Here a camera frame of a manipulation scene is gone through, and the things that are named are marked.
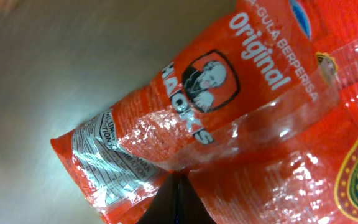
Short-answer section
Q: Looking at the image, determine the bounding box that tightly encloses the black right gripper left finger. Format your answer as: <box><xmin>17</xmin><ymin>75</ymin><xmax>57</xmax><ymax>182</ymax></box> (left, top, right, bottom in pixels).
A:
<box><xmin>137</xmin><ymin>174</ymin><xmax>178</xmax><ymax>224</ymax></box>

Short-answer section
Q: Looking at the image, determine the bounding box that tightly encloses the red snack bag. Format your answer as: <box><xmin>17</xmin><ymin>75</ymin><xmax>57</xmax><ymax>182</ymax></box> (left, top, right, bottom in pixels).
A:
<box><xmin>51</xmin><ymin>0</ymin><xmax>358</xmax><ymax>223</ymax></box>

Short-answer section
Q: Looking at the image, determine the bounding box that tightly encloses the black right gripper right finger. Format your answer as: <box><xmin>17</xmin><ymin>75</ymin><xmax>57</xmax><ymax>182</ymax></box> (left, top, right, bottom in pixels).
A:
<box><xmin>177</xmin><ymin>175</ymin><xmax>216</xmax><ymax>224</ymax></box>

